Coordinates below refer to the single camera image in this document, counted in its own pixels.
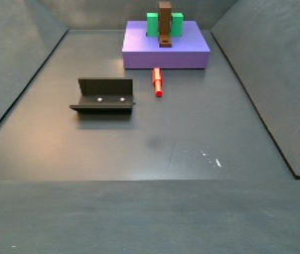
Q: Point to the black angled fixture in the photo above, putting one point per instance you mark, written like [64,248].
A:
[105,94]

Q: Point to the purple base block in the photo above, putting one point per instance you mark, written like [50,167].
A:
[142,53]

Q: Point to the brown L-shaped bracket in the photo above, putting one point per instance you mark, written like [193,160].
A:
[165,24]

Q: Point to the red peg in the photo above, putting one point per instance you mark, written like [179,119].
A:
[157,82]

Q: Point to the green upright block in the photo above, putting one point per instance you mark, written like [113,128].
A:
[175,25]

